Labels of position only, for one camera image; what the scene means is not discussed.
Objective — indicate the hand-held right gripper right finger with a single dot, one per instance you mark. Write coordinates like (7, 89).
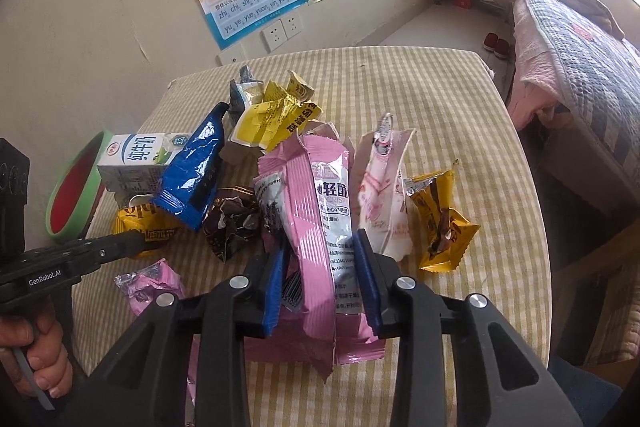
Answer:
(367, 287)

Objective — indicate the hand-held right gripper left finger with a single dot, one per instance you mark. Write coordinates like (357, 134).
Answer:
(274, 297)

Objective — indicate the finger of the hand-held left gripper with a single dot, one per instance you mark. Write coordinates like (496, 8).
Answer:
(115, 248)

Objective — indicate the orange yellow snack wrapper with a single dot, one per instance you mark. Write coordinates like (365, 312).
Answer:
(145, 219)

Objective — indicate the red bin with green rim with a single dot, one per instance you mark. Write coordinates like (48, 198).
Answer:
(70, 192)

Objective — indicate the large pink snack wrapper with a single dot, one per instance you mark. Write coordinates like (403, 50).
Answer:
(310, 207)

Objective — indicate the person's left hand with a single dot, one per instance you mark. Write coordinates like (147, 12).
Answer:
(47, 357)

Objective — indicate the small pink snack wrapper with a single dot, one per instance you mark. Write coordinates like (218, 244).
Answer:
(150, 287)

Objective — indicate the brown crumpled foil wrapper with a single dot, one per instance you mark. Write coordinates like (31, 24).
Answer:
(230, 222)

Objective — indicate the gold chocolate snack wrapper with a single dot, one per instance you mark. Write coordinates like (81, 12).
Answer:
(450, 252)

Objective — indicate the white green milk carton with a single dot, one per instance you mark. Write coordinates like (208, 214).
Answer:
(130, 157)

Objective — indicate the white pink snack wrapper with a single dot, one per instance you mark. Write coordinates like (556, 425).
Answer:
(380, 192)

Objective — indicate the blue foil snack wrapper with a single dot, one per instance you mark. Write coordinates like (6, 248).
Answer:
(190, 172)

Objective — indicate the yellow crumpled snack wrapper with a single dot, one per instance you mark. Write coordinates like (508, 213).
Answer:
(260, 122)

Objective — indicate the silver grey snack wrapper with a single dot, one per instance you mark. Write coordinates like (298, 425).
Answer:
(240, 94)

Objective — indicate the dark blue cloth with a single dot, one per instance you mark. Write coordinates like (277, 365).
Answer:
(585, 397)

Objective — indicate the blue grey quilted blanket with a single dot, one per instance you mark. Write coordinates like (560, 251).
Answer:
(590, 72)

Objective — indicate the white wall plate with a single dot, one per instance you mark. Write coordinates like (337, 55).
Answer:
(230, 57)

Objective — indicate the white wall socket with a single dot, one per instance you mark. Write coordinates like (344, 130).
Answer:
(291, 27)
(274, 36)

